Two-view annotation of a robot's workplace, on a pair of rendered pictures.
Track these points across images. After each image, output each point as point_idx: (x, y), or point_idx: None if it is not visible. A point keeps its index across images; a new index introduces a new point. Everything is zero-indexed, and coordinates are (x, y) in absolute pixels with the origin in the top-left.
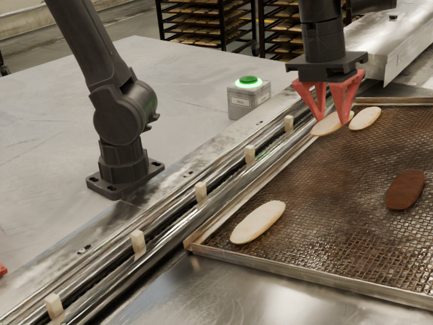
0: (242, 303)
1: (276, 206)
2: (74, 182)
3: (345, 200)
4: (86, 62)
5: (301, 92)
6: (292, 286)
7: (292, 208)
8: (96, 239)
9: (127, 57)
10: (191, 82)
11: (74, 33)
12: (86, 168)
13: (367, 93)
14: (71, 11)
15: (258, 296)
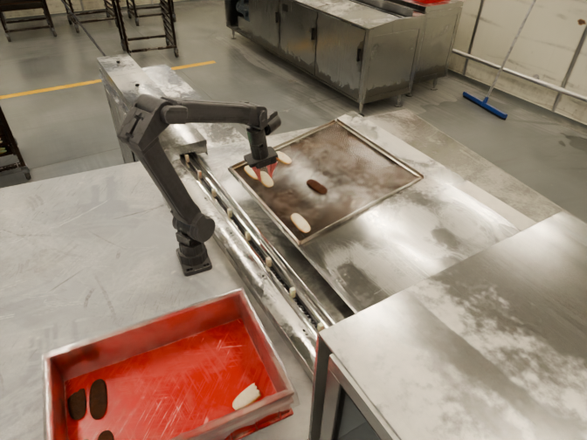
0: (340, 238)
1: (298, 215)
2: (175, 280)
3: (307, 200)
4: (185, 209)
5: (258, 173)
6: (341, 226)
7: (298, 213)
8: (259, 271)
9: None
10: (94, 204)
11: (181, 196)
12: (163, 273)
13: None
14: (179, 187)
15: (340, 234)
